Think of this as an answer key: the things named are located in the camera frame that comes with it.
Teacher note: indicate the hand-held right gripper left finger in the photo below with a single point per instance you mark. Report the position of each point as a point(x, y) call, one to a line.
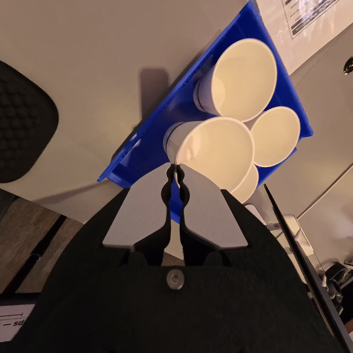
point(140, 217)

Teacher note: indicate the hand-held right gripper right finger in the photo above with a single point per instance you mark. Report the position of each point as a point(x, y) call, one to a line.
point(212, 217)

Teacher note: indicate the white green-banded paper cup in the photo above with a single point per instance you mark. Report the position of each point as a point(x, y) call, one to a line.
point(249, 187)
point(220, 154)
point(245, 80)
point(275, 138)

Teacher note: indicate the blue plastic bin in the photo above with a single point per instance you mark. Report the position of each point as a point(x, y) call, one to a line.
point(176, 104)

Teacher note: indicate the paper sheet in plastic sleeve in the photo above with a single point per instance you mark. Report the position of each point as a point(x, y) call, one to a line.
point(303, 41)

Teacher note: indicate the metal table bolt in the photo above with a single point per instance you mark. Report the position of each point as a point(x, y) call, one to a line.
point(349, 65)

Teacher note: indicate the white sign in black frame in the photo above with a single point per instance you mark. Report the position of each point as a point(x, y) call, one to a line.
point(13, 325)

